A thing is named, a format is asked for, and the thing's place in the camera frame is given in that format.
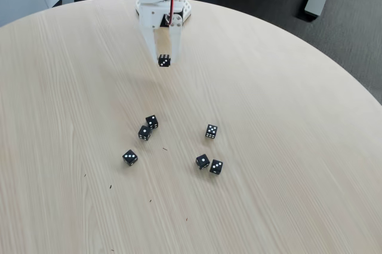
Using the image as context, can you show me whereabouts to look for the black die white pips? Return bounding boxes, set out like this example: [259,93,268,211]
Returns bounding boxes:
[145,114,159,130]
[195,154,211,170]
[137,125,153,142]
[204,124,218,140]
[158,53,172,69]
[209,159,224,175]
[121,149,138,167]

